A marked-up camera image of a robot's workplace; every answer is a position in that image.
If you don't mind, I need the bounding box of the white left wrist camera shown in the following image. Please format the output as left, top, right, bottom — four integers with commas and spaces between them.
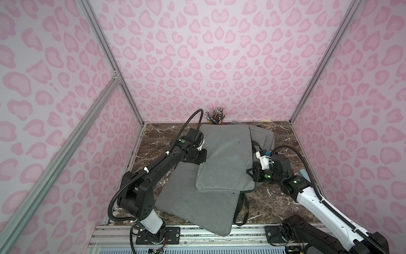
197, 139, 205, 151

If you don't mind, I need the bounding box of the grey laptop bag with strap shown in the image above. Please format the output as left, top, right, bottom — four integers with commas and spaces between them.
155, 163, 249, 237

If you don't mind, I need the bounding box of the grey laptop sleeve top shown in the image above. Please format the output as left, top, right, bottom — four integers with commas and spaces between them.
196, 124, 255, 193

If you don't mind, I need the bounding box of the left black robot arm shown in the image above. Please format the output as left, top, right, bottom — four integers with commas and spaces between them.
107, 109, 207, 237

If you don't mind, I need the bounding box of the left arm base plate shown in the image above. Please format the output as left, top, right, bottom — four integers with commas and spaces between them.
135, 225, 180, 245

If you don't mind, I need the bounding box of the aluminium front rail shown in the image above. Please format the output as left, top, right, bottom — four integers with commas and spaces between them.
85, 224, 307, 254

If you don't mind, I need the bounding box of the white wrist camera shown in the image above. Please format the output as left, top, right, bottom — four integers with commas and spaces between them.
255, 150, 273, 170
197, 139, 205, 151

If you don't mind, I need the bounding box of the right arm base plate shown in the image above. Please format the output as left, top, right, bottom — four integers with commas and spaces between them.
264, 225, 289, 246

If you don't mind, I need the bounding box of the bundle of pencils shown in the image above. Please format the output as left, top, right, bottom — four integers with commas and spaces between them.
205, 107, 226, 125

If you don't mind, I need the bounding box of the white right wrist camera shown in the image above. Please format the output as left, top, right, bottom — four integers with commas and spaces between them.
255, 150, 273, 170

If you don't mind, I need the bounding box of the grey backpack at back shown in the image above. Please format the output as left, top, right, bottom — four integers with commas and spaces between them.
232, 121, 276, 171

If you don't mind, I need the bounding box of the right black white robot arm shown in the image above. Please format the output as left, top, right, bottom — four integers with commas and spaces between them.
246, 142, 390, 254

